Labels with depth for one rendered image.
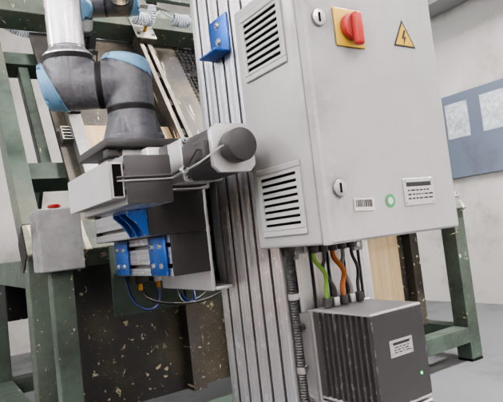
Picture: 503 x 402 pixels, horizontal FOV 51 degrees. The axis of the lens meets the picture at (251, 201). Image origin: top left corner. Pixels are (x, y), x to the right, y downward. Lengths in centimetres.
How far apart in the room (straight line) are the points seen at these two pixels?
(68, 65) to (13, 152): 75
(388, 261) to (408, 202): 192
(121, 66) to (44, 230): 53
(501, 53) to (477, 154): 81
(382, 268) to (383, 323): 189
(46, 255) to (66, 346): 27
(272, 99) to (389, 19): 27
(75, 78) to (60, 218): 44
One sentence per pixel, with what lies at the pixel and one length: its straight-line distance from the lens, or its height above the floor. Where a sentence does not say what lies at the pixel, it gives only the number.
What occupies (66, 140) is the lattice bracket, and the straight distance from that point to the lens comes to 214.
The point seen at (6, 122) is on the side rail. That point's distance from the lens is 212.
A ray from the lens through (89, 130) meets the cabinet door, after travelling 221.
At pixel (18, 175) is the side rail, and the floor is 108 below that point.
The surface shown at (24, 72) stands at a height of 160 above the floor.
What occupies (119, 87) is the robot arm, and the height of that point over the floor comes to 118.
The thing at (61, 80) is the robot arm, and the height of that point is 120.
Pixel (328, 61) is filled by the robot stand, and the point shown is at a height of 107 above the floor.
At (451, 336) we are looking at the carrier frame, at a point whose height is 16.
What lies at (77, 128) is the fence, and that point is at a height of 128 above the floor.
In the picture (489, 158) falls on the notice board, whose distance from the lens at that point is 463.
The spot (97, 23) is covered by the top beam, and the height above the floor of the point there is 186.
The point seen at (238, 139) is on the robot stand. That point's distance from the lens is 89.
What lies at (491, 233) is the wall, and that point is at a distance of 468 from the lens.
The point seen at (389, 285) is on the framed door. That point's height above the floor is 44.
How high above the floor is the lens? 79
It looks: 4 degrees up
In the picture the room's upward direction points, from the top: 7 degrees counter-clockwise
